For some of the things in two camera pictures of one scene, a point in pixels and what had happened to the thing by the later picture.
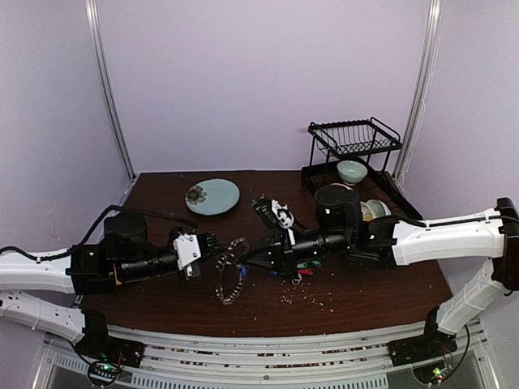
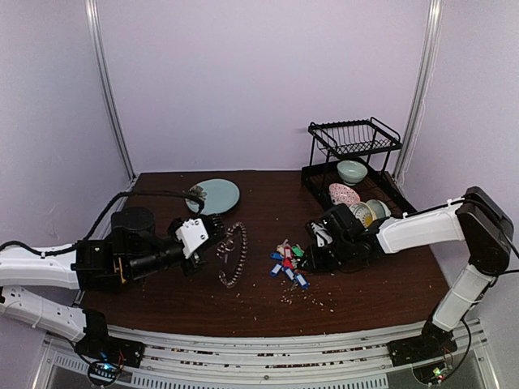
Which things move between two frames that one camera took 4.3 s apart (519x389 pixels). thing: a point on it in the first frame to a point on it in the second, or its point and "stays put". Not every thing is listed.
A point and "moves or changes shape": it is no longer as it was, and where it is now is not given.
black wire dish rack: x=355 y=154 stays put
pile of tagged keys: x=305 y=268 moves or changes shape
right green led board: x=431 y=374 stays put
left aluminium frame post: x=100 y=61 stays put
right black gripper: x=281 y=251 to x=320 y=249
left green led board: x=104 y=373 stays put
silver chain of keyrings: x=231 y=270 to x=226 y=245
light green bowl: x=351 y=172 stays put
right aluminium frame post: x=422 y=89 stays put
